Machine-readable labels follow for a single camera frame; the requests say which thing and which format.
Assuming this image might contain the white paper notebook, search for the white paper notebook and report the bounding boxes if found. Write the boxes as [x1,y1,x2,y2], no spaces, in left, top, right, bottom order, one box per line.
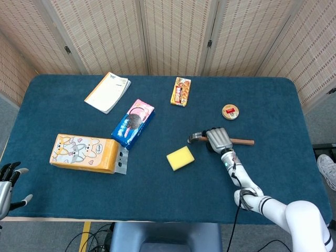
[84,71,132,114]

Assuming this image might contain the yellow curry box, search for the yellow curry box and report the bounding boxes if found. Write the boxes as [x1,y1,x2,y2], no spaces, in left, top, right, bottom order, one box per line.
[170,77,192,107]

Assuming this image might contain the claw hammer with wooden handle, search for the claw hammer with wooden handle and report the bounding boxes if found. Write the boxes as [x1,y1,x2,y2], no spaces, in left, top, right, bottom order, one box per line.
[187,130,255,146]

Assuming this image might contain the blue Oreo cookie box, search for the blue Oreo cookie box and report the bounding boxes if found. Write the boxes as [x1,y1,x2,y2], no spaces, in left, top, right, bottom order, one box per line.
[111,99,155,151]

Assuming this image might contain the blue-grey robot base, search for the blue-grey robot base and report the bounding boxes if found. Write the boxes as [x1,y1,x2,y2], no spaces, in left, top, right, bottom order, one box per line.
[109,222,223,252]

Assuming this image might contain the yellow cartoon tissue pack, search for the yellow cartoon tissue pack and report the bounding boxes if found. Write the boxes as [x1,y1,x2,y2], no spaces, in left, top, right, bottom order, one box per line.
[49,133,129,175]

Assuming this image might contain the black metal frame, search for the black metal frame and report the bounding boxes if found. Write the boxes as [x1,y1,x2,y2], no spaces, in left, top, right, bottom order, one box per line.
[312,143,336,158]

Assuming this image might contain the white sneaker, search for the white sneaker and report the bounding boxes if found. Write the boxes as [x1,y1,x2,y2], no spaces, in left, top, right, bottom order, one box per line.
[317,154,336,191]

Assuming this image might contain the blue tablecloth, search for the blue tablecloth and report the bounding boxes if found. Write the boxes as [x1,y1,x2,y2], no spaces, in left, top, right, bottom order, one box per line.
[4,74,332,225]

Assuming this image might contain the black floor cables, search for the black floor cables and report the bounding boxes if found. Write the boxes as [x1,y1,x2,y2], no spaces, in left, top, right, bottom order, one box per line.
[64,223,115,252]

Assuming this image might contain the round metal tin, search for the round metal tin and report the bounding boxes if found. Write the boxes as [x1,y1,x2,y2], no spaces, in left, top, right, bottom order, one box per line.
[222,104,241,121]

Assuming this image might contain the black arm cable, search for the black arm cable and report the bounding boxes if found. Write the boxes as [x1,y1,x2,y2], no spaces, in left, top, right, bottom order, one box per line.
[226,148,259,252]

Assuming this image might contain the woven folding screen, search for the woven folding screen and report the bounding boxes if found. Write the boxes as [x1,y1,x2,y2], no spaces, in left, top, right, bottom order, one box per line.
[0,0,336,113]

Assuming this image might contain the yellow sponge block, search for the yellow sponge block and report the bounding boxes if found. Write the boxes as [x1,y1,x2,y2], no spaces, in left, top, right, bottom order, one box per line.
[166,146,195,172]

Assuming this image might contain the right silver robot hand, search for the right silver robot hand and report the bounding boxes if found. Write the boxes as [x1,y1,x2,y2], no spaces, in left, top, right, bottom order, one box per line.
[202,127,234,153]

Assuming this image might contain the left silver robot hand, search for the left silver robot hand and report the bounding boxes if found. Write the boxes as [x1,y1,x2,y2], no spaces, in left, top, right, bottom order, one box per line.
[0,161,34,220]

